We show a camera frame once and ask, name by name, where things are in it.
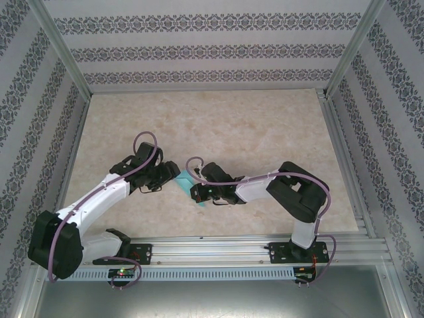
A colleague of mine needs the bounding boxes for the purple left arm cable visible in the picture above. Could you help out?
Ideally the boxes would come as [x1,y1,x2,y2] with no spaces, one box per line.
[48,131,159,291]

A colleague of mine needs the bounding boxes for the aluminium frame bar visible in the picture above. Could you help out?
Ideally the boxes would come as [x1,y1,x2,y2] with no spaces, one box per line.
[377,263,417,318]
[13,264,47,318]

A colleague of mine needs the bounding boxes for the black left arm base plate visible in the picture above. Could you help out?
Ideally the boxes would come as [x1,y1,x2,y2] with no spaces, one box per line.
[92,244,153,266]

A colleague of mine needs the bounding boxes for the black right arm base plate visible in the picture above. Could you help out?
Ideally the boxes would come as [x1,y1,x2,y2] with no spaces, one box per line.
[268,241,331,265]

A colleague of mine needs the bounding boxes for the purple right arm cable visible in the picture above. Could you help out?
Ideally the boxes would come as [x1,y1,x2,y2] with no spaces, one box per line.
[185,156,342,288]

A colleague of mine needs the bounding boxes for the grey sheet metal panel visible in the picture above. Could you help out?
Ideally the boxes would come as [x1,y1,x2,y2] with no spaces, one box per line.
[32,264,407,318]

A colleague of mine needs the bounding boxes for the aluminium frame post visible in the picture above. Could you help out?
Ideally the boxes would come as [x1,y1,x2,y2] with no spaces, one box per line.
[25,0,93,97]
[324,0,388,99]

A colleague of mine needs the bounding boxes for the turquoise cloth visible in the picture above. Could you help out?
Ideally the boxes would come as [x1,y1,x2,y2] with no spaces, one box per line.
[174,169,208,209]

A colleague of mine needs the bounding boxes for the grey slotted cable duct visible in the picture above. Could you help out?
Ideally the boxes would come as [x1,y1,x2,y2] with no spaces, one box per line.
[71,267,295,282]

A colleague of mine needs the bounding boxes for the aluminium table side rail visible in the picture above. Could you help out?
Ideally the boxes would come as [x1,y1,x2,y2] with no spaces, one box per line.
[44,94,92,242]
[316,88,377,239]

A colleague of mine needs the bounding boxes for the aluminium mounting rail beam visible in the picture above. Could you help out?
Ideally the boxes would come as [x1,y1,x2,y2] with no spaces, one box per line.
[31,234,394,266]

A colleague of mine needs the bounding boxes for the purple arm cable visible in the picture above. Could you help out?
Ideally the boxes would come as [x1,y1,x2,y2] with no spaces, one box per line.
[48,131,159,291]
[185,156,342,288]

